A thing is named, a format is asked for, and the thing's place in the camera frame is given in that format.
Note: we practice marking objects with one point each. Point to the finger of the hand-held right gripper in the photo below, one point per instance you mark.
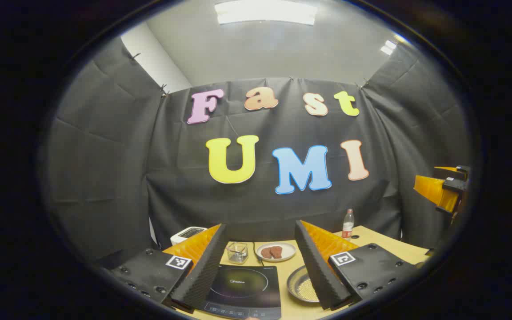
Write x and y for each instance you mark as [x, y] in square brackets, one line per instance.
[438, 191]
[454, 172]

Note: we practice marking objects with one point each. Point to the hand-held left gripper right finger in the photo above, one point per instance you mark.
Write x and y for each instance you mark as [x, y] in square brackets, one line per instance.
[318, 271]

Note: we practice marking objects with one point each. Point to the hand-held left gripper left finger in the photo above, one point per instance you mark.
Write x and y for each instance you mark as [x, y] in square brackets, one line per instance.
[202, 271]

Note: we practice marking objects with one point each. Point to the black induction cooktop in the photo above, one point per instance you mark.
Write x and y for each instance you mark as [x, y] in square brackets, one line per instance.
[242, 284]

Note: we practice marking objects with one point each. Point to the round white plate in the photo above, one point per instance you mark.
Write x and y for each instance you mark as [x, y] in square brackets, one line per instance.
[288, 253]

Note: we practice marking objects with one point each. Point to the white toaster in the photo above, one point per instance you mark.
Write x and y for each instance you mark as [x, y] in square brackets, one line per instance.
[185, 235]

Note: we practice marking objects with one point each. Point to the red meat slice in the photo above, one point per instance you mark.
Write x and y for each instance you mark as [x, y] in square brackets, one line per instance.
[276, 252]
[266, 253]

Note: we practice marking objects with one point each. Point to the red label plastic bottle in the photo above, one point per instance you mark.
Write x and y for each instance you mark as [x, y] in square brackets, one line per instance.
[347, 226]

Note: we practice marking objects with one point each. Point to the black backdrop cloth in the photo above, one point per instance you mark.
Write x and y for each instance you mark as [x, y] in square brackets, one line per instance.
[185, 178]

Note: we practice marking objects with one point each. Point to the small ceiling light panel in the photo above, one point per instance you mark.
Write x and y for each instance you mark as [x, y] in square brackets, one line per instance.
[388, 47]

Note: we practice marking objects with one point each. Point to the large ceiling light panel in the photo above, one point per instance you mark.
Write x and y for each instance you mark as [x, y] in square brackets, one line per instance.
[265, 12]

